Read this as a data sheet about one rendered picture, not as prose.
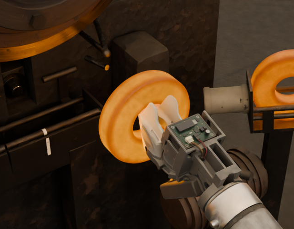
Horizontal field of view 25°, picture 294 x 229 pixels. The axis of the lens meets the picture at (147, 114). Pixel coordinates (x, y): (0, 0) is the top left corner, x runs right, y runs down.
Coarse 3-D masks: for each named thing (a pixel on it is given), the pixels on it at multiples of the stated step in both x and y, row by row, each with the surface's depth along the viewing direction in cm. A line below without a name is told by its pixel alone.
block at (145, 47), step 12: (132, 36) 130; (144, 36) 130; (120, 48) 128; (132, 48) 127; (144, 48) 127; (156, 48) 127; (120, 60) 129; (132, 60) 125; (144, 60) 125; (156, 60) 126; (168, 60) 128; (120, 72) 131; (132, 72) 126; (168, 72) 130; (120, 84) 133
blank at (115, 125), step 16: (128, 80) 101; (144, 80) 100; (160, 80) 101; (176, 80) 104; (112, 96) 101; (128, 96) 99; (144, 96) 101; (160, 96) 103; (176, 96) 105; (112, 112) 100; (128, 112) 101; (112, 128) 101; (128, 128) 103; (112, 144) 102; (128, 144) 105; (128, 160) 106; (144, 160) 109
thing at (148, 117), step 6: (150, 108) 99; (138, 114) 103; (144, 114) 101; (150, 114) 100; (156, 114) 98; (144, 120) 102; (150, 120) 100; (156, 120) 99; (144, 126) 101; (150, 126) 101; (156, 126) 99; (150, 132) 100; (156, 132) 100; (162, 132) 98; (156, 138) 100; (156, 144) 99
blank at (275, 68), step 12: (264, 60) 131; (276, 60) 128; (288, 60) 127; (264, 72) 129; (276, 72) 129; (288, 72) 129; (252, 84) 132; (264, 84) 131; (276, 84) 131; (264, 96) 133; (276, 96) 133; (288, 96) 136; (288, 120) 137
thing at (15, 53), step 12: (108, 0) 113; (96, 12) 113; (84, 24) 113; (60, 36) 111; (72, 36) 113; (0, 48) 106; (12, 48) 107; (24, 48) 108; (36, 48) 110; (48, 48) 111; (0, 60) 107; (12, 60) 108
